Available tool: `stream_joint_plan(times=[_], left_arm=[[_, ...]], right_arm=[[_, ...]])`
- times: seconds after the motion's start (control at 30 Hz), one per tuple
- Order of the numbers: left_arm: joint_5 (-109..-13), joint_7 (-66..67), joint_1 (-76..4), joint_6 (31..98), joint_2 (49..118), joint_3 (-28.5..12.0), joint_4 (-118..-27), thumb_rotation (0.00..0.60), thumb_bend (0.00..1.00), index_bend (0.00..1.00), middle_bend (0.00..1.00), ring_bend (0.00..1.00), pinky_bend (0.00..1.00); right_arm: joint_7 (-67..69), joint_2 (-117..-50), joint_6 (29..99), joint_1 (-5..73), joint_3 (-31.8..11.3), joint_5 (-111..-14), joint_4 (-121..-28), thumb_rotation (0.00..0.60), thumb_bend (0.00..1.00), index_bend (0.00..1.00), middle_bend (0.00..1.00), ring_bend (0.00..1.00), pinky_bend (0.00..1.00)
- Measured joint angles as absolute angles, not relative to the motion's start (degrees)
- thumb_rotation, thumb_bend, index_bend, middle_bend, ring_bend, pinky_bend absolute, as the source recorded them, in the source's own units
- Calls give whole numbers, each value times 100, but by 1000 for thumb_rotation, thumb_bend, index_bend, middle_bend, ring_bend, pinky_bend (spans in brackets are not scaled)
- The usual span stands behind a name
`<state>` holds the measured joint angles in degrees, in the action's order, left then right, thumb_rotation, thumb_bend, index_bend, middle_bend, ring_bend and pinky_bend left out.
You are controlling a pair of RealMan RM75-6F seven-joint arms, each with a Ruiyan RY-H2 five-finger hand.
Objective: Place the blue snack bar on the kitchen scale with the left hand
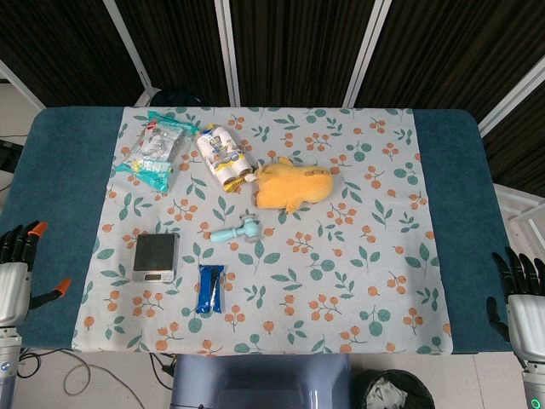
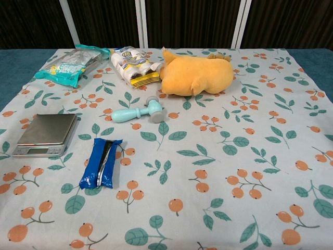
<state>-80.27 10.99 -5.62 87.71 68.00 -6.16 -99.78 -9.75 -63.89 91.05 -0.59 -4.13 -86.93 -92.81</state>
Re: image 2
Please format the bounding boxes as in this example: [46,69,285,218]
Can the white rolls pack, yellow label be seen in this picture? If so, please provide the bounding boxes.
[110,45,163,89]

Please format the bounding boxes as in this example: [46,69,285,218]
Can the white partition frame post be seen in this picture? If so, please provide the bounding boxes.
[230,0,252,49]
[58,0,80,45]
[135,0,150,48]

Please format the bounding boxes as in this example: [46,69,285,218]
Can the blue foil snack packet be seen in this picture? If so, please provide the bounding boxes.
[79,137,124,189]

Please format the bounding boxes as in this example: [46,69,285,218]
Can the light blue toy hammer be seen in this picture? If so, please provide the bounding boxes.
[111,95,168,124]

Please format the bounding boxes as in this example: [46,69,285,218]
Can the yellow plush toy animal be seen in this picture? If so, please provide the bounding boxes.
[159,46,234,97]

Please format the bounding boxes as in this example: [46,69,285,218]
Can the floral leaf and berry tablecloth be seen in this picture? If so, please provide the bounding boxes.
[0,48,333,250]

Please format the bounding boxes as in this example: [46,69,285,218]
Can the teal clear plastic snack bag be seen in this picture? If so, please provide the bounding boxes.
[34,44,111,88]

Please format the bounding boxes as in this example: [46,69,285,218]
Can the silver digital kitchen scale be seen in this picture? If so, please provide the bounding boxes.
[11,113,80,158]

